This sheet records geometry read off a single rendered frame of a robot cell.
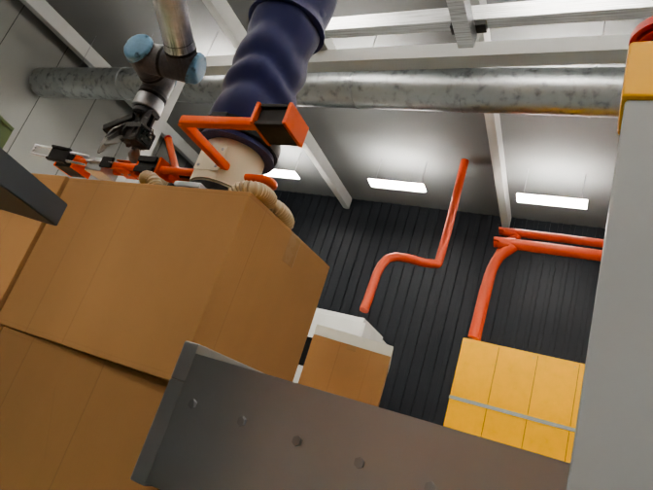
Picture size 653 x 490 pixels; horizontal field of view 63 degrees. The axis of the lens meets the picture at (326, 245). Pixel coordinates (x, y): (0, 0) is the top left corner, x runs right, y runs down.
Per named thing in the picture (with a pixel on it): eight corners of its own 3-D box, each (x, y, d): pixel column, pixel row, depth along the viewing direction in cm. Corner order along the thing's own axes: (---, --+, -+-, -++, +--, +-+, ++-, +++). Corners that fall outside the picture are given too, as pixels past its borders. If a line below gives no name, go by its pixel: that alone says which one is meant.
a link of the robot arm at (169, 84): (147, 53, 168) (158, 75, 177) (130, 86, 164) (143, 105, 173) (173, 59, 166) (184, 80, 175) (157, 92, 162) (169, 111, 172)
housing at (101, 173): (115, 182, 164) (120, 169, 165) (99, 170, 158) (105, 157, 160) (98, 180, 167) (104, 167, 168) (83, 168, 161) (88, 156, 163)
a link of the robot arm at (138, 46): (163, 35, 154) (178, 64, 165) (128, 27, 156) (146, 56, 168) (150, 60, 151) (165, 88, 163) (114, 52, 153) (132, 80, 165)
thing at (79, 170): (88, 179, 170) (94, 165, 172) (71, 166, 164) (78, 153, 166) (70, 177, 174) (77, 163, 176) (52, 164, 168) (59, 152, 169)
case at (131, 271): (281, 417, 129) (330, 266, 142) (175, 383, 97) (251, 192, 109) (117, 363, 159) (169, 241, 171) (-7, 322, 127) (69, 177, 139)
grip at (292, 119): (302, 148, 109) (309, 127, 111) (285, 122, 102) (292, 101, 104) (267, 146, 113) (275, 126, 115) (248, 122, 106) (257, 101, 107)
